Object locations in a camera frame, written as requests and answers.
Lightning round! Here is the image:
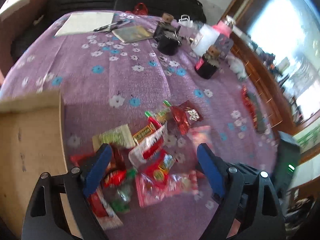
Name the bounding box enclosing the green wrapped candy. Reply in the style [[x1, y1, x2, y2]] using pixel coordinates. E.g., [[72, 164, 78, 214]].
[[145, 100, 173, 125]]

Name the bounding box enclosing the red ribbon bag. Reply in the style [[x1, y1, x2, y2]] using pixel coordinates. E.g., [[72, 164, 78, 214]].
[[132, 3, 148, 16]]

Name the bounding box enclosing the white plastic container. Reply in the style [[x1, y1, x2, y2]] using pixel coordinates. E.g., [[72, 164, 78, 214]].
[[190, 24, 220, 56]]

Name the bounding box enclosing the white paper sheet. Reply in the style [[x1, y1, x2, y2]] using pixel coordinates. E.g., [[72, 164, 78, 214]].
[[55, 11, 114, 36]]

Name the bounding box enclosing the red white striped candy packet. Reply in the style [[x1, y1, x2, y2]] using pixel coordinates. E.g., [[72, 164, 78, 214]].
[[129, 122, 168, 168]]

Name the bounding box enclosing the red orange candy bar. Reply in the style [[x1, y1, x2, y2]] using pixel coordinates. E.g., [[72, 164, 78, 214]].
[[133, 118, 162, 145]]

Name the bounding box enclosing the pink long candy packet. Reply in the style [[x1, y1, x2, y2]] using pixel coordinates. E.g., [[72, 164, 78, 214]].
[[135, 171, 199, 207]]

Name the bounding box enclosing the maroon armchair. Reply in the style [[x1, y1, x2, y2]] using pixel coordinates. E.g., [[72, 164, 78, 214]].
[[1, 0, 48, 83]]

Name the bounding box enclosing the small booklet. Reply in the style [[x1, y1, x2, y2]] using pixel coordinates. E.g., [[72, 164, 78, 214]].
[[112, 25, 153, 43]]

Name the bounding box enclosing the red round candy packet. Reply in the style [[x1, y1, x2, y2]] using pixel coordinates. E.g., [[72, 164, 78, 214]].
[[101, 145, 127, 189]]

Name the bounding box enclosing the cardboard box tray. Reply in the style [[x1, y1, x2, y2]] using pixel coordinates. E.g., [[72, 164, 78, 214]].
[[1, 90, 67, 238]]

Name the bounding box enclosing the red gold snack packet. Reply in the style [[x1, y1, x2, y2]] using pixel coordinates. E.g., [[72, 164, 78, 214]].
[[143, 149, 176, 189]]

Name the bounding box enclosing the white crumpled cloth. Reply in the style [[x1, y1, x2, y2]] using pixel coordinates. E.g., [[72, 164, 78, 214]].
[[226, 54, 248, 80]]

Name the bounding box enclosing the wooden sideboard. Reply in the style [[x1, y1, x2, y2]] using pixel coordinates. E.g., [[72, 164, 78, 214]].
[[220, 17, 320, 156]]

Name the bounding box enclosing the black pen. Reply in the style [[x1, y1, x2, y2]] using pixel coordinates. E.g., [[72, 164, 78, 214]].
[[93, 20, 129, 32]]

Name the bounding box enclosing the black jar with cork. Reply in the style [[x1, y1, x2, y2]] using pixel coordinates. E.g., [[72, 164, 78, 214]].
[[195, 45, 221, 80], [153, 12, 181, 56]]

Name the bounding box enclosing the red foil snack packet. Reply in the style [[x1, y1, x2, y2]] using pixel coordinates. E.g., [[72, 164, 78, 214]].
[[170, 100, 203, 135]]

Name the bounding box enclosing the black sofa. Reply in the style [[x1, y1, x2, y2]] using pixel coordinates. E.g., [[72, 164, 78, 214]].
[[10, 0, 207, 62]]

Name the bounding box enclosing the red black packet at edge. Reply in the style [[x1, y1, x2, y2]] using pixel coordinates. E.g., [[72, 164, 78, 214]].
[[241, 86, 266, 134]]

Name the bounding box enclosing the pink heart candy packet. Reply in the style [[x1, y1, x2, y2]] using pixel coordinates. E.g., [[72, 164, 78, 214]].
[[187, 126, 215, 152]]

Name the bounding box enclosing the pale green snack packet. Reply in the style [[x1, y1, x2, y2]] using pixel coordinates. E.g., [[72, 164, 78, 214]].
[[92, 124, 136, 151]]

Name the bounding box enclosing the pink knitted bottle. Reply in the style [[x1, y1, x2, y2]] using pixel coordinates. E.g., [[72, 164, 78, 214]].
[[213, 15, 236, 37]]

